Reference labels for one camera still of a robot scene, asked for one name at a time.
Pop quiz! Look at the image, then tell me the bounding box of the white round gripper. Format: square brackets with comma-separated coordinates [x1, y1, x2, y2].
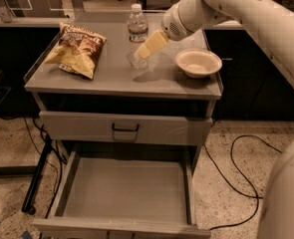
[134, 1, 194, 60]

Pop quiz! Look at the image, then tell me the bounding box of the clear plastic water bottle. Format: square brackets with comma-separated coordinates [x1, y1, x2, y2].
[127, 3, 148, 70]

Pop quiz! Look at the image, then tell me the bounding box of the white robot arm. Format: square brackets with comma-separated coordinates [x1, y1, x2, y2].
[135, 0, 294, 239]

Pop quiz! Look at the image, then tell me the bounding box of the grey drawer cabinet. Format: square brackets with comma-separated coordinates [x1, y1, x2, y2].
[23, 10, 224, 239]

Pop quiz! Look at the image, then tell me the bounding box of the closed grey upper drawer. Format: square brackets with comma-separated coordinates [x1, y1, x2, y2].
[40, 111, 212, 145]

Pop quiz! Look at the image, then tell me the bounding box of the open grey middle drawer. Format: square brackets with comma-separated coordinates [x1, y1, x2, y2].
[33, 152, 211, 239]

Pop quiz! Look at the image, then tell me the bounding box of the white paper bowl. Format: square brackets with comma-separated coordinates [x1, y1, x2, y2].
[175, 49, 222, 79]

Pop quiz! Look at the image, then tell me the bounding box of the yellow brown chip bag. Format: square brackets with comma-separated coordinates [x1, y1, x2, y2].
[45, 23, 107, 80]

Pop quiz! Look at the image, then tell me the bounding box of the black drawer handle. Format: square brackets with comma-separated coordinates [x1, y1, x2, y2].
[112, 123, 140, 132]

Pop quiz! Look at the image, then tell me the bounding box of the black floor cable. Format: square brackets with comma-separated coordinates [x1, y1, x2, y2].
[203, 134, 284, 231]

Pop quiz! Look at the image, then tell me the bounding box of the black table leg frame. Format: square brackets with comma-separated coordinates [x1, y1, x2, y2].
[0, 136, 52, 215]

